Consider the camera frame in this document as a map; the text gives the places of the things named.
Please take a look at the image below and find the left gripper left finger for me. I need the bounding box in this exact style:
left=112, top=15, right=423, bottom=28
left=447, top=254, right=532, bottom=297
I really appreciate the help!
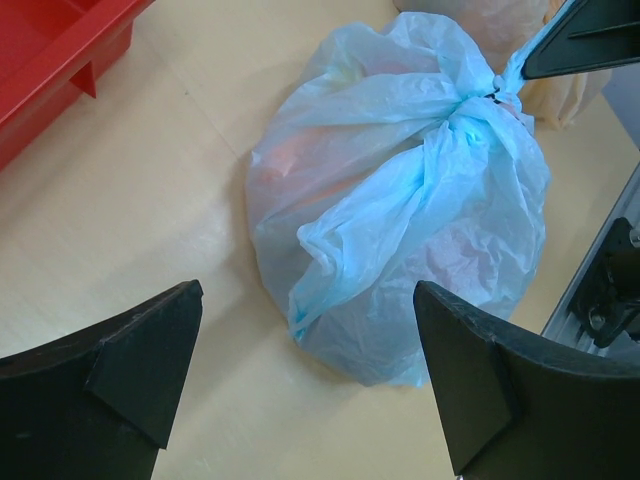
left=1, top=280, right=203, bottom=479

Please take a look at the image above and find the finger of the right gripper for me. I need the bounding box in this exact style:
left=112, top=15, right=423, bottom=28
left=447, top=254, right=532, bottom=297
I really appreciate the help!
left=521, top=0, right=639, bottom=80

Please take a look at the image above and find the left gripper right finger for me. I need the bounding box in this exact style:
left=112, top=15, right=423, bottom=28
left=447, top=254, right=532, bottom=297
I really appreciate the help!
left=413, top=281, right=639, bottom=479

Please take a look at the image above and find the light blue plastic bag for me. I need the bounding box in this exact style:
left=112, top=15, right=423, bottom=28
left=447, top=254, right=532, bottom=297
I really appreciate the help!
left=246, top=12, right=550, bottom=387

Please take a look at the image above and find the orange plastic bag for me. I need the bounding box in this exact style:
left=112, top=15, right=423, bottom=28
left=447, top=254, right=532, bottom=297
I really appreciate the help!
left=392, top=0, right=614, bottom=132

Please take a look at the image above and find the red plastic tray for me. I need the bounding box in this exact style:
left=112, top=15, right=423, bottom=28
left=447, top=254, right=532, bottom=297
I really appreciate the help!
left=1, top=0, right=152, bottom=167

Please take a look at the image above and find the aluminium front rail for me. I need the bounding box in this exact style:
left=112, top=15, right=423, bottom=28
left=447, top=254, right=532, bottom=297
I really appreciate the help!
left=541, top=170, right=639, bottom=364

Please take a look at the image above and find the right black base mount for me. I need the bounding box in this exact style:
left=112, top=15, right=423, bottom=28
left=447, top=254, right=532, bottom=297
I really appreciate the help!
left=569, top=217, right=639, bottom=348

